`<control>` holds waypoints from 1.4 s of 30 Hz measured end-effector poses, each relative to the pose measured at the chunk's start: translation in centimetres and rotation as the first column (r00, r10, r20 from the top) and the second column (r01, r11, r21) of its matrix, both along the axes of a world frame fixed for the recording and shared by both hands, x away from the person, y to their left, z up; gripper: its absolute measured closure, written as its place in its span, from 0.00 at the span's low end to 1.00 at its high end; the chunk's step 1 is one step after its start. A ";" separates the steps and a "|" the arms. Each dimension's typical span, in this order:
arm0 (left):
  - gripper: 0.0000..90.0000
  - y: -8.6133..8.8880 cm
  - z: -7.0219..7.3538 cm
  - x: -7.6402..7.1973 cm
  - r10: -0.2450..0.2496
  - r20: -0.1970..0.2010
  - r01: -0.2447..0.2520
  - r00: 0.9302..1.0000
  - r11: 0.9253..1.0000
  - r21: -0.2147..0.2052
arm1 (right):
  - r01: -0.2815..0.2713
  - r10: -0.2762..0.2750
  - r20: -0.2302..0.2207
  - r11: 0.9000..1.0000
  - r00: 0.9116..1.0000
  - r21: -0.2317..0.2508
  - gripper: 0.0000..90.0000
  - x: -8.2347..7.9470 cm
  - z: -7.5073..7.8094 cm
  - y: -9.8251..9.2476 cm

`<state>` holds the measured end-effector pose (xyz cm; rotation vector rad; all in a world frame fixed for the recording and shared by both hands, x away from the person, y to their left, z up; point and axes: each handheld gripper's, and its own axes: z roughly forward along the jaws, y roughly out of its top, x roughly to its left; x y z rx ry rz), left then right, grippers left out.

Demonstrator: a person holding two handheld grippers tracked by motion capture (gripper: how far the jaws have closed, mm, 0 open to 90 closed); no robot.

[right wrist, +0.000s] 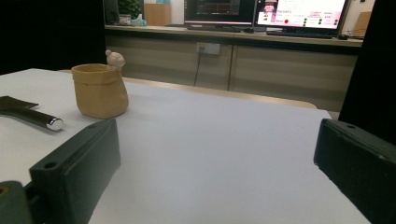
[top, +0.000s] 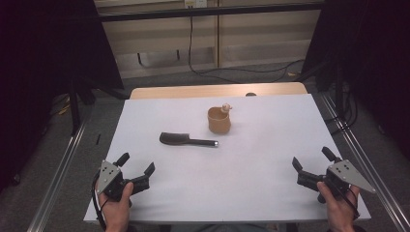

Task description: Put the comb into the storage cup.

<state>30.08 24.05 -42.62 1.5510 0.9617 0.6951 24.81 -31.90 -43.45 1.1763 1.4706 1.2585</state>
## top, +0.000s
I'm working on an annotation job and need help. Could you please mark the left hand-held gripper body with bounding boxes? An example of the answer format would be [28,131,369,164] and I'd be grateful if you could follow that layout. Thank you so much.
[95,159,131,202]

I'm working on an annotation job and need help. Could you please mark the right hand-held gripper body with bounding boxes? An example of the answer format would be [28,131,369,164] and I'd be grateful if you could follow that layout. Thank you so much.
[317,159,377,204]

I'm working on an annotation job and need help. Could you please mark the black comb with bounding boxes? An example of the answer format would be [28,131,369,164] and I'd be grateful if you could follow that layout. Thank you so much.
[159,131,220,148]

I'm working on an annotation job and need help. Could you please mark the brown holder cup with figurine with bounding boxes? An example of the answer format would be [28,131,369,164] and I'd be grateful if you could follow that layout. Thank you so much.
[207,102,234,135]

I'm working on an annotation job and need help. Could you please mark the person's left hand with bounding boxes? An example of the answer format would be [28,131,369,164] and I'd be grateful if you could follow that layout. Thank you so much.
[98,182,134,232]

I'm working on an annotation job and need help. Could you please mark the person's right hand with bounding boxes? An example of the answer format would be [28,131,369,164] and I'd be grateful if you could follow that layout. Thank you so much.
[316,181,361,232]

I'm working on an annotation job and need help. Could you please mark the black metal stand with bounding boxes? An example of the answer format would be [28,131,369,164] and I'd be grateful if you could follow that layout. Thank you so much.
[69,76,82,136]

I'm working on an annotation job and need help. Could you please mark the white table mat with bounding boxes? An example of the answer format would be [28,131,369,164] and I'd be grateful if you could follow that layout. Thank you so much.
[83,94,371,224]

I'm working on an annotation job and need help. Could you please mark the person's lap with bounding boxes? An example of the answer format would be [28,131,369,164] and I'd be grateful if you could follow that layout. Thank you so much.
[169,223,269,232]

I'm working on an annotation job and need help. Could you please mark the black curtain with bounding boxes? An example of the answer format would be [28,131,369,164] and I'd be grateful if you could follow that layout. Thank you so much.
[301,0,410,160]
[0,0,126,194]

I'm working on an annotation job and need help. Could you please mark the beige cabinet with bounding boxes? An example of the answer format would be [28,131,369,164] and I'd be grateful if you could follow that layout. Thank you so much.
[93,0,323,80]

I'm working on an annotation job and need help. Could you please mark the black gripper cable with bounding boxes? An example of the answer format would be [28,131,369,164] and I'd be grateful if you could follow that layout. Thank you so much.
[332,183,361,220]
[92,172,108,232]

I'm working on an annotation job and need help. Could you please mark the metal floor rail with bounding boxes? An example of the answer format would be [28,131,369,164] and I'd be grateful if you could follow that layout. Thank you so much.
[27,115,89,232]
[321,93,410,232]

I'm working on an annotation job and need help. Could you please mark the bundle of black floor cables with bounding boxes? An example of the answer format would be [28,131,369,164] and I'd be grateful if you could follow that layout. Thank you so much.
[325,86,360,136]

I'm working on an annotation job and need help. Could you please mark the black power cable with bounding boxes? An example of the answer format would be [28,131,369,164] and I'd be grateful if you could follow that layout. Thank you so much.
[188,7,306,84]

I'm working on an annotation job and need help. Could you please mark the black frame bar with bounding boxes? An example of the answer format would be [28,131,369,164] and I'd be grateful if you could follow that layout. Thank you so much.
[96,3,325,23]

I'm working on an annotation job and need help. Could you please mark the white wall socket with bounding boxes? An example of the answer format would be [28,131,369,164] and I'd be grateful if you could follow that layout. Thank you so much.
[184,0,208,9]

